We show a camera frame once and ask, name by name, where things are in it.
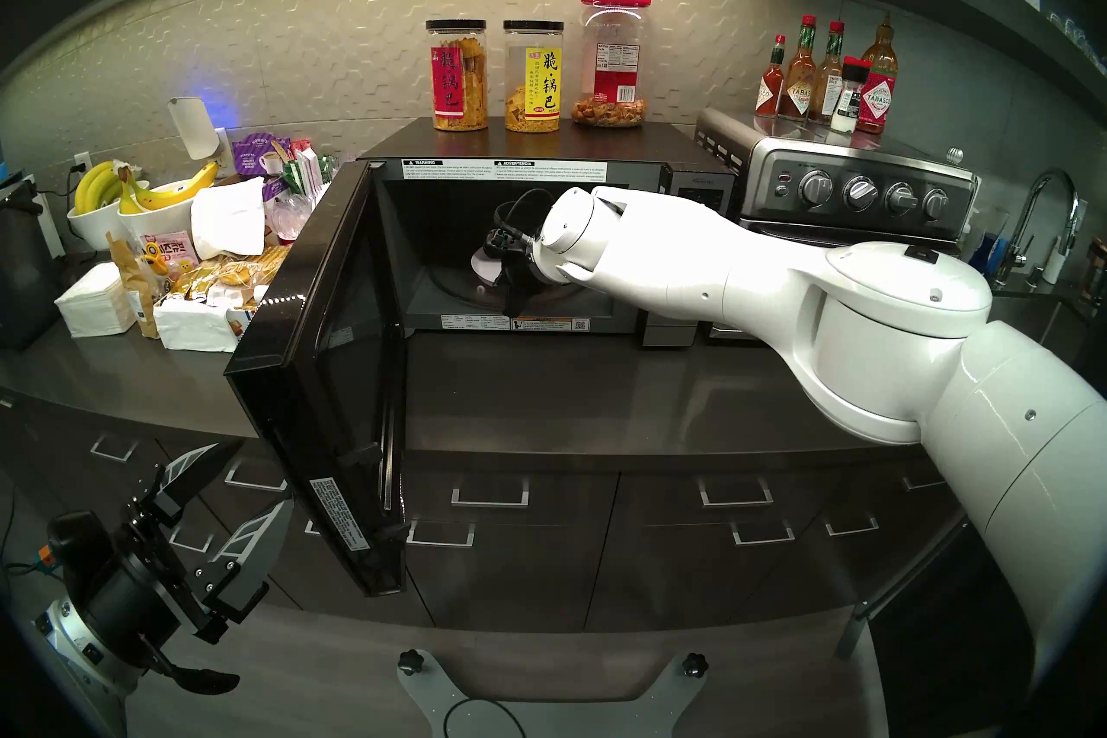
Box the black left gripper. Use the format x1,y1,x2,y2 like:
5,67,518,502
82,441,295,657

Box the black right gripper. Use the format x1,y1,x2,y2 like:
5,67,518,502
499,249,546,318

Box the white round plate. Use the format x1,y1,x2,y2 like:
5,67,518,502
470,243,507,288

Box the glass microwave turntable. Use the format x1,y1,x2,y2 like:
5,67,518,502
428,226,606,311

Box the black microwave body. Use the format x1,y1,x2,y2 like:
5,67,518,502
359,116,736,348

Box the small white paper napkin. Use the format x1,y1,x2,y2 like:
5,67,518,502
154,294,247,353

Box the snack jar yellow label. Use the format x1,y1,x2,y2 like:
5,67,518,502
503,20,565,134

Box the snack jar red label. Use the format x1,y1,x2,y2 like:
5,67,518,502
425,19,490,133

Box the clear cup of plastic spoons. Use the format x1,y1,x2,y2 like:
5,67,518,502
268,192,319,246

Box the green red tea packets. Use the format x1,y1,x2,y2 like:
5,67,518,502
281,138,340,198

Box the clear jar red lid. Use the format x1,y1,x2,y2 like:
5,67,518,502
573,0,653,128

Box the yellow wrapped cake packs pile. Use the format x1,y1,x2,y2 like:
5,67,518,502
171,242,293,298

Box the brown paper snack bag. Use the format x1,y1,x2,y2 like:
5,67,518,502
106,232,165,340

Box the white napkin stack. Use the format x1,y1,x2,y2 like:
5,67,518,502
54,262,138,339

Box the pink Korean snack pack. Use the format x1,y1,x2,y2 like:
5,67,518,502
138,230,200,275

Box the purple biscotti bag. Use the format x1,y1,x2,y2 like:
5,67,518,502
232,132,295,203

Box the draped white paper napkin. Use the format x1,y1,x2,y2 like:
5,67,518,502
190,177,267,260

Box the dark lower cabinet run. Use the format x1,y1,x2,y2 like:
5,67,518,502
0,390,978,633

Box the white fruit bowl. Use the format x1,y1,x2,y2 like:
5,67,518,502
67,198,131,251
117,179,208,244

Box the small red hot sauce bottle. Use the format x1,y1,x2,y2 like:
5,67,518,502
754,35,788,118

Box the ripe yellow banana bunch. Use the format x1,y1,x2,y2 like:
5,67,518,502
118,161,220,216

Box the stainless steel toaster oven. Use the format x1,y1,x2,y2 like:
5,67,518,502
694,107,981,344

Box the greenish yellow banana bunch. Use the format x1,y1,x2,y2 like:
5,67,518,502
74,160,124,217

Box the large orange hot sauce bottle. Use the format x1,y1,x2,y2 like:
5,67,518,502
856,13,899,135

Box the chrome kitchen faucet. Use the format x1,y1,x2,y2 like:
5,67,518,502
995,168,1082,288

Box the steel sink basin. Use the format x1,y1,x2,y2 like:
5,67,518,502
986,294,1086,370

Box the white soap dispenser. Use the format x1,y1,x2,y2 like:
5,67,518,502
1042,198,1089,286

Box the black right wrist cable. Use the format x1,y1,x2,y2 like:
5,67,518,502
493,189,554,240

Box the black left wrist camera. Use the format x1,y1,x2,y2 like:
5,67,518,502
48,510,113,583

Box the black looped wrist cable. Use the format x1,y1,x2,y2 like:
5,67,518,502
138,641,241,696

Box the white plug-in wall device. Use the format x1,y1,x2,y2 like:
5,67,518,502
167,96,221,161

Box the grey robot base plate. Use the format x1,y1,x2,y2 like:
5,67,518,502
398,648,710,738

